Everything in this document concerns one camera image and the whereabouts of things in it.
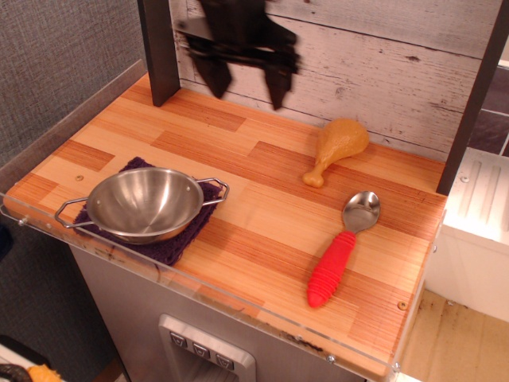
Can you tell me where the dark grey post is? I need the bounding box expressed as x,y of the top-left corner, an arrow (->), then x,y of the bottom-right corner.
137,0 -> 181,107
436,0 -> 508,196

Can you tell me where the clear acrylic edge guard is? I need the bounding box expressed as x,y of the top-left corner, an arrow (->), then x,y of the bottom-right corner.
4,185 -> 446,381

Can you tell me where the yellow plastic chicken leg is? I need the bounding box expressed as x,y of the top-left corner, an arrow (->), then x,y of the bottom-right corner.
302,119 -> 369,188

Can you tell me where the orange object bottom left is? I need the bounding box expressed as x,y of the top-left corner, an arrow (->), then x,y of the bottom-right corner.
27,364 -> 63,382

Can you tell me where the red handled metal spoon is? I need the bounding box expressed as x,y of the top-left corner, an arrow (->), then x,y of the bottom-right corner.
306,191 -> 381,308

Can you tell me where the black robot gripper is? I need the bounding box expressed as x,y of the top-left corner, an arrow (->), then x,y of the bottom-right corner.
177,1 -> 299,111

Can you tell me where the purple cloth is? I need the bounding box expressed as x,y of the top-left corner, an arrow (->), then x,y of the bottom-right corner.
73,157 -> 222,266

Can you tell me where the stainless steel kadai bowl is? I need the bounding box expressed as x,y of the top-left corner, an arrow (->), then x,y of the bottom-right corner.
54,167 -> 230,245

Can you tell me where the silver dispenser button panel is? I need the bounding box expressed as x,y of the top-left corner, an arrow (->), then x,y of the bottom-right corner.
158,314 -> 257,382

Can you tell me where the dark grey left post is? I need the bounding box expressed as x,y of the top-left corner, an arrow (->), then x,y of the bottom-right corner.
137,0 -> 181,107

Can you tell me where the dark grey right post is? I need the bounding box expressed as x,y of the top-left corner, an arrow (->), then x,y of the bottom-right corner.
436,0 -> 508,196

